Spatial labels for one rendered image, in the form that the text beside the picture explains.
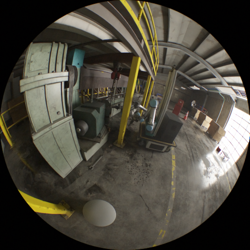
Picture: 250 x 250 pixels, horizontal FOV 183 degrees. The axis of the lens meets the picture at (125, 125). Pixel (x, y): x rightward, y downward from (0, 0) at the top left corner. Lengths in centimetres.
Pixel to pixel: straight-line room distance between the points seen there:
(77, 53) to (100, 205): 208
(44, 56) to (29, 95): 35
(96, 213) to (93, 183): 57
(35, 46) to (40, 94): 47
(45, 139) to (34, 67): 67
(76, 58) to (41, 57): 89
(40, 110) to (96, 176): 114
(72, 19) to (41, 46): 42
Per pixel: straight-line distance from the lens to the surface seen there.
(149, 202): 138
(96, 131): 112
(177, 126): 165
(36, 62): 87
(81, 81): 163
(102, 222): 90
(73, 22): 112
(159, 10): 508
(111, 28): 73
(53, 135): 93
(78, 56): 167
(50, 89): 86
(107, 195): 126
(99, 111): 110
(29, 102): 84
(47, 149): 99
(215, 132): 650
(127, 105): 126
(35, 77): 80
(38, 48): 94
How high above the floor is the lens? 125
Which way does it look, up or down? 31 degrees down
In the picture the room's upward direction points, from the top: 12 degrees clockwise
